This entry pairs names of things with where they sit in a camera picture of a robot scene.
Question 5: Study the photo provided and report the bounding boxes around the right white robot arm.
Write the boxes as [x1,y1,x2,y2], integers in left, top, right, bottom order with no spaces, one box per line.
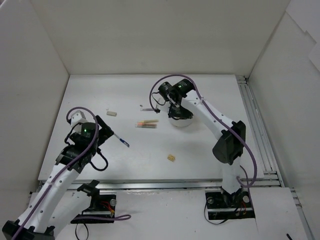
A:
[157,78,246,206]

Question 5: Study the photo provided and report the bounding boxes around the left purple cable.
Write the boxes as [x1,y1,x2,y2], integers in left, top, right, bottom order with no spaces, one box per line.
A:
[9,107,132,240]

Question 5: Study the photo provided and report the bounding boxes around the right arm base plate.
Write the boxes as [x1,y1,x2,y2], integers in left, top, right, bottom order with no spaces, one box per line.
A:
[204,189,256,225]

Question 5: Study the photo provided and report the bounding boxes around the white round divided organizer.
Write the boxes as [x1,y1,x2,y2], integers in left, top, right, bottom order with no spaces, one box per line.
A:
[168,110,193,128]

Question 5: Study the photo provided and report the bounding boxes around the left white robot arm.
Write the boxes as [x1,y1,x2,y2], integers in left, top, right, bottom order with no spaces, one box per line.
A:
[2,115,114,240]

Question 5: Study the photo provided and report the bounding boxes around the orange tip brown marker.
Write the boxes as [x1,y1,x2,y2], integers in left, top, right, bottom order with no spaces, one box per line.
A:
[135,121,157,127]

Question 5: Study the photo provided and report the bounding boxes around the beige eraser block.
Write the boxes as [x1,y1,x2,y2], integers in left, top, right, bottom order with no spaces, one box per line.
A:
[106,111,117,117]

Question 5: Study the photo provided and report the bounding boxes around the dark pen in clear sleeve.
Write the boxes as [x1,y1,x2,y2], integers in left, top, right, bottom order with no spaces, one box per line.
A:
[140,108,157,112]

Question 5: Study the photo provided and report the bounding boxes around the aluminium frame rail front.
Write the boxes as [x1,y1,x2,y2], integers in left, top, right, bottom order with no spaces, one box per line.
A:
[96,174,282,191]

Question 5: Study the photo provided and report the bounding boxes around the aluminium frame rail right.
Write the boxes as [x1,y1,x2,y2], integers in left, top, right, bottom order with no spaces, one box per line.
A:
[235,75,315,240]

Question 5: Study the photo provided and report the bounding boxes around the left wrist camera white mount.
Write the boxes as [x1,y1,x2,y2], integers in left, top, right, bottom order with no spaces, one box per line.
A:
[69,110,87,127]

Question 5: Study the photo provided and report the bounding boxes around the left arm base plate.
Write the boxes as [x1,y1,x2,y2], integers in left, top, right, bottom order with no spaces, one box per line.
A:
[70,194,117,224]

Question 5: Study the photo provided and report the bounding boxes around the blue ballpoint pen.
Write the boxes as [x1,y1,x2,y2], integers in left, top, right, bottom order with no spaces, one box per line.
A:
[113,133,130,148]

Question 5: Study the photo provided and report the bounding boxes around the aluminium frame rail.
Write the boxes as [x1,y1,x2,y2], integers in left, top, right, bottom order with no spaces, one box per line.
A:
[96,174,282,191]
[235,75,315,240]

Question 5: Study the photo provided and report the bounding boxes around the green grey marker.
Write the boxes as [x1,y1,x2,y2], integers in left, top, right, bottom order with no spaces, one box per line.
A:
[135,124,157,129]

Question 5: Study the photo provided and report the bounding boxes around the small wooden clip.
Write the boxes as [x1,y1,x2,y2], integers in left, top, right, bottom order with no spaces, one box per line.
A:
[167,154,176,162]

